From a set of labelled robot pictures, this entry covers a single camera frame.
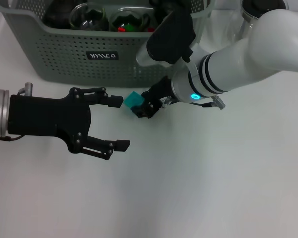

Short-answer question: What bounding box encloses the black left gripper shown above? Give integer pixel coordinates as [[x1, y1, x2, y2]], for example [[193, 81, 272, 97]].
[[8, 87, 125, 154]]

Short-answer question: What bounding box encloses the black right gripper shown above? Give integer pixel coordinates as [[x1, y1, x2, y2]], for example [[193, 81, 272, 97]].
[[130, 76, 179, 119]]

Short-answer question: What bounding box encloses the cyan square toy brick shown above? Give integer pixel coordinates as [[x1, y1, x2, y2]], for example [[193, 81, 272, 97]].
[[123, 91, 145, 110]]

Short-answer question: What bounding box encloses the grey perforated storage bin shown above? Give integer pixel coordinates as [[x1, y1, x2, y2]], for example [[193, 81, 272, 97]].
[[0, 0, 216, 89]]

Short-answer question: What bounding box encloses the clear glass flask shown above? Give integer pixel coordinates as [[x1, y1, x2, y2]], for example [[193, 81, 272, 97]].
[[234, 0, 289, 43]]

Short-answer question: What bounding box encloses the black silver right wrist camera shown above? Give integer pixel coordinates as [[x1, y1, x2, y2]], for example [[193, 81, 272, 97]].
[[136, 11, 197, 67]]

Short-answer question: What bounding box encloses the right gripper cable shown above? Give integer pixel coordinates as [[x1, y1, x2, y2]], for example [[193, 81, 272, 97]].
[[192, 95, 225, 110]]

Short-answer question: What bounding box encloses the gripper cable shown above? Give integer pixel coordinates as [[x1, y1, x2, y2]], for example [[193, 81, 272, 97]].
[[192, 95, 225, 110], [0, 82, 33, 141]]

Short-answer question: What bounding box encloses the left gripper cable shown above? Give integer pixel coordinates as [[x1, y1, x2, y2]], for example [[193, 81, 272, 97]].
[[0, 82, 33, 141]]

